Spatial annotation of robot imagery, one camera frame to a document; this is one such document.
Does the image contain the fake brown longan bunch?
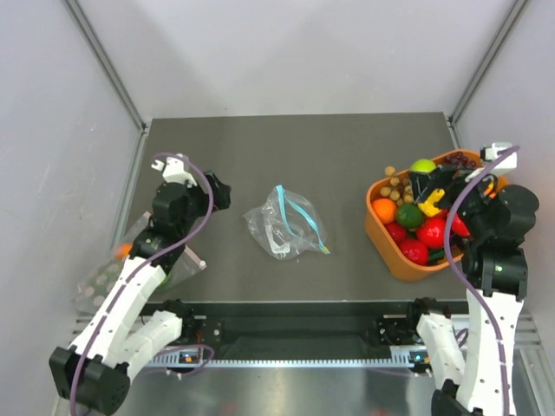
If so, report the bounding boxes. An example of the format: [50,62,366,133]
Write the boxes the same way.
[380,166,414,206]

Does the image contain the fake orange left in bin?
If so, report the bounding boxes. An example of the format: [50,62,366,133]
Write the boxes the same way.
[371,198,397,224]

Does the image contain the clear zip bag blue seal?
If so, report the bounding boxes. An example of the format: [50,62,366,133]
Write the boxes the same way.
[244,185,329,260]

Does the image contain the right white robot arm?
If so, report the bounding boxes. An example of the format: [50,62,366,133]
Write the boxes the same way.
[404,166,539,415]

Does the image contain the fake red apple bin front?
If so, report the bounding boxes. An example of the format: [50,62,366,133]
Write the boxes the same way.
[399,238,429,266]

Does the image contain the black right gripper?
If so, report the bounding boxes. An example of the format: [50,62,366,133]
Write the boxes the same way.
[407,162,500,237]

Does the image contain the fake big red apple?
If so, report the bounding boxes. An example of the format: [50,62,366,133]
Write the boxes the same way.
[416,218,446,250]

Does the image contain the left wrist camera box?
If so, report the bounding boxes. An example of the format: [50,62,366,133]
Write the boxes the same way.
[151,153,198,188]

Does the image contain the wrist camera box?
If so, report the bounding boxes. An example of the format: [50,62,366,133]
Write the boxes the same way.
[465,142,519,183]
[151,153,198,188]

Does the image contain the fake green pear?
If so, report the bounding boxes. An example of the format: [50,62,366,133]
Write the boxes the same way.
[409,159,437,173]

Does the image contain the orange plastic fruit bin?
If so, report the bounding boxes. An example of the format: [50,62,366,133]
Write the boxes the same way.
[363,148,511,283]

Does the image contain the fake orange in pink bag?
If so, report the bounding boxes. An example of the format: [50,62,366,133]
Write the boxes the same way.
[114,243,132,260]

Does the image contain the fake green lime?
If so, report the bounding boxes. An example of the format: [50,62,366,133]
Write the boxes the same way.
[395,203,424,230]

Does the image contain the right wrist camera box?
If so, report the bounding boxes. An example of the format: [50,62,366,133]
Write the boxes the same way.
[465,142,519,183]

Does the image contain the fake red apple bin left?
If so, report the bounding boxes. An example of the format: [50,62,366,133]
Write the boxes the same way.
[385,222,408,245]

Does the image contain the fake yellow lemon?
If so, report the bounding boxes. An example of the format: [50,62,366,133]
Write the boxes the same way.
[418,188,445,218]

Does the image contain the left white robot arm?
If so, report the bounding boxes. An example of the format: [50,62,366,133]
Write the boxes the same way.
[49,172,231,415]

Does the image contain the fake red apple bin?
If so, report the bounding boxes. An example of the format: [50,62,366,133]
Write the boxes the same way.
[385,222,408,245]
[399,238,429,266]

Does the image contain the clear zip bag pink seal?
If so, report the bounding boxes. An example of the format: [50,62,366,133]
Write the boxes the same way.
[74,211,207,315]

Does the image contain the fake dark grapes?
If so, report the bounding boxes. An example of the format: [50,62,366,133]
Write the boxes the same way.
[446,151,477,170]

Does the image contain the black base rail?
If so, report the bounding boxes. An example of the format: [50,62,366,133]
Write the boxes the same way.
[147,301,417,361]

